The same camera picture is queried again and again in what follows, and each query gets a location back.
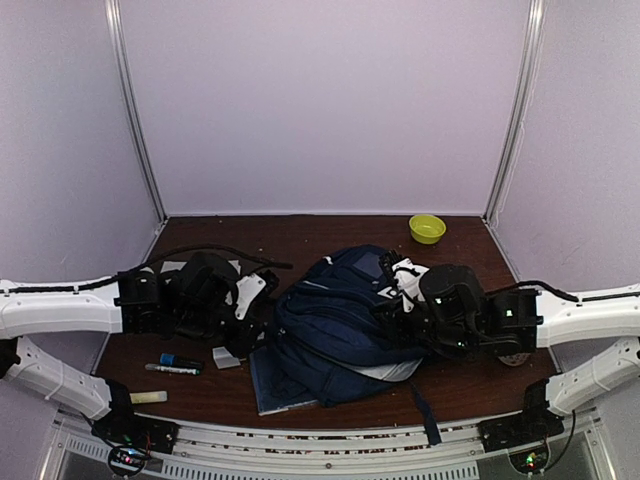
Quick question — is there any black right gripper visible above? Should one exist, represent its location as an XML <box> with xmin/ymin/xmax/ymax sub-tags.
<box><xmin>371</xmin><ymin>295</ymin><xmax>478</xmax><ymax>351</ymax></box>

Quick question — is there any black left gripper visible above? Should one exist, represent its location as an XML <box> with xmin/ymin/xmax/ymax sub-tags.
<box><xmin>173</xmin><ymin>304</ymin><xmax>275</xmax><ymax>358</ymax></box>

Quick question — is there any navy blue student backpack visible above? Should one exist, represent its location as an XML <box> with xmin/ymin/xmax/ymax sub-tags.
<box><xmin>269</xmin><ymin>244</ymin><xmax>444</xmax><ymax>446</ymax></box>

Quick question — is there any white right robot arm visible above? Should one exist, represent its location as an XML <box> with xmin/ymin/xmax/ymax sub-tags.
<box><xmin>377</xmin><ymin>259</ymin><xmax>639</xmax><ymax>442</ymax></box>

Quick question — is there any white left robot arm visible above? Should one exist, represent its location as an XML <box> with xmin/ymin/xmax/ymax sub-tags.
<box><xmin>1</xmin><ymin>252</ymin><xmax>279</xmax><ymax>444</ymax></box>

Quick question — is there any white power adapter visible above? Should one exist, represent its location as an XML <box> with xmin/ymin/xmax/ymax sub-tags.
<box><xmin>212</xmin><ymin>347</ymin><xmax>241</xmax><ymax>370</ymax></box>

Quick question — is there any dark blue notebook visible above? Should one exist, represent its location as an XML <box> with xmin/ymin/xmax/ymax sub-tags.
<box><xmin>249</xmin><ymin>347</ymin><xmax>317</xmax><ymax>416</ymax></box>

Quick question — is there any blue cap black marker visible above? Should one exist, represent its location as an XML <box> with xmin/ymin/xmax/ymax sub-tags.
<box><xmin>159</xmin><ymin>353</ymin><xmax>205</xmax><ymax>370</ymax></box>

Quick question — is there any white marker pen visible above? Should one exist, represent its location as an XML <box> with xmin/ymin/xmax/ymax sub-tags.
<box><xmin>144</xmin><ymin>364</ymin><xmax>201</xmax><ymax>376</ymax></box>

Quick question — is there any grey hardcover book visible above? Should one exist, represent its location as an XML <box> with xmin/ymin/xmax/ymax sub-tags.
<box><xmin>160</xmin><ymin>260</ymin><xmax>242</xmax><ymax>274</ymax></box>

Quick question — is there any lime green bowl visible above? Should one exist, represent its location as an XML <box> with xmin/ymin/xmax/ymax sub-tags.
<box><xmin>409</xmin><ymin>215</ymin><xmax>447</xmax><ymax>245</ymax></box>

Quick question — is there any pale yellow eraser stick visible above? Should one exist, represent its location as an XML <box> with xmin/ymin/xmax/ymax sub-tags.
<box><xmin>130</xmin><ymin>391</ymin><xmax>168</xmax><ymax>405</ymax></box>

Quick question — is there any patterned mug orange inside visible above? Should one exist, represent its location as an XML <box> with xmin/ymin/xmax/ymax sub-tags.
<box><xmin>498</xmin><ymin>353</ymin><xmax>531</xmax><ymax>367</ymax></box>

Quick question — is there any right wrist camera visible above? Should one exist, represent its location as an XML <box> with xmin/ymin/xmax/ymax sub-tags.
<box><xmin>378</xmin><ymin>250</ymin><xmax>430</xmax><ymax>313</ymax></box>

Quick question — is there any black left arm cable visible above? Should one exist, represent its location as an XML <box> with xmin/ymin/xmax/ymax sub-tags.
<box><xmin>9</xmin><ymin>243</ymin><xmax>294</xmax><ymax>296</ymax></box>

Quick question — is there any front aluminium rail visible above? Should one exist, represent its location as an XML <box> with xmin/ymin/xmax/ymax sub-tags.
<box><xmin>44</xmin><ymin>394</ymin><xmax>616</xmax><ymax>480</ymax></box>

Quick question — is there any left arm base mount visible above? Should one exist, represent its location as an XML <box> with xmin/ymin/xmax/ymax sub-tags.
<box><xmin>89</xmin><ymin>379</ymin><xmax>179</xmax><ymax>454</ymax></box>

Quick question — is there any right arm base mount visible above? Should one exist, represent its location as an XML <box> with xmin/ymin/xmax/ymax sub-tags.
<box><xmin>477</xmin><ymin>379</ymin><xmax>564</xmax><ymax>452</ymax></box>

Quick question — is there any right aluminium frame post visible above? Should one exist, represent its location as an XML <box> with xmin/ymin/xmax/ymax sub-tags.
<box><xmin>483</xmin><ymin>0</ymin><xmax>547</xmax><ymax>227</ymax></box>

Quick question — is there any aluminium frame post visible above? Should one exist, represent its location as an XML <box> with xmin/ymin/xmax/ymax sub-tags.
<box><xmin>104</xmin><ymin>0</ymin><xmax>168</xmax><ymax>226</ymax></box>
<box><xmin>483</xmin><ymin>0</ymin><xmax>547</xmax><ymax>227</ymax></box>

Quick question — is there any left aluminium frame post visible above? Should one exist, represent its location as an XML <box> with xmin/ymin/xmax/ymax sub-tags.
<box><xmin>104</xmin><ymin>0</ymin><xmax>168</xmax><ymax>226</ymax></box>

